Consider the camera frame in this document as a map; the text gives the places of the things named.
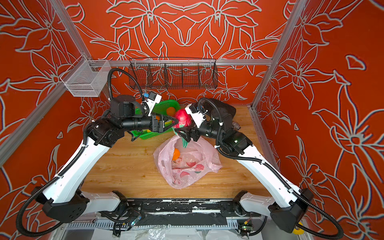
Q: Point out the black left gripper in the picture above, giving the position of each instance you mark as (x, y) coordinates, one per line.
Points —
(154, 122)

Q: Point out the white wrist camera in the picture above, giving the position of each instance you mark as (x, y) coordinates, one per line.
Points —
(150, 100)
(196, 115)

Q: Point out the black wire wall basket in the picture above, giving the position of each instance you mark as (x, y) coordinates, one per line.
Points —
(175, 73)

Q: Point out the yellow tape roll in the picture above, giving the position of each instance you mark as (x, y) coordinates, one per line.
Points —
(298, 230)

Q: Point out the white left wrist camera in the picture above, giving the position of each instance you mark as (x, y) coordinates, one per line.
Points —
(150, 100)

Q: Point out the silver metal fitting tool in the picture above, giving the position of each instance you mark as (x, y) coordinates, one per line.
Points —
(236, 126)

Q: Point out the green plastic perforated basket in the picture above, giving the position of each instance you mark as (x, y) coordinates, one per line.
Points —
(161, 109)

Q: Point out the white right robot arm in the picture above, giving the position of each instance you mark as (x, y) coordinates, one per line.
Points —
(288, 203)

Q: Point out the white wire mesh basket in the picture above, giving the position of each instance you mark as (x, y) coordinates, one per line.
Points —
(85, 80)

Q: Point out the red green dragon fruit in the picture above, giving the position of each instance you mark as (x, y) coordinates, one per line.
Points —
(184, 119)

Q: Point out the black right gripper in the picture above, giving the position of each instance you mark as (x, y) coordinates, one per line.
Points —
(195, 130)

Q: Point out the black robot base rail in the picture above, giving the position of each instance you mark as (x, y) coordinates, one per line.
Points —
(208, 213)

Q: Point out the black plastic tool case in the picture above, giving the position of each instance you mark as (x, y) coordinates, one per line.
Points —
(227, 111)

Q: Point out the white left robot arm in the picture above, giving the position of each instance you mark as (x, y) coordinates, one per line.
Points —
(61, 197)

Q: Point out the orange fruit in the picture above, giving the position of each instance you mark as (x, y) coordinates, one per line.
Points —
(171, 111)
(176, 154)

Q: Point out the pink translucent plastic bag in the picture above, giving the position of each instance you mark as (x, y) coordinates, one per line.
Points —
(196, 160)

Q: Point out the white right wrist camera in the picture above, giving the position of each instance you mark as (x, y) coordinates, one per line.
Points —
(196, 115)

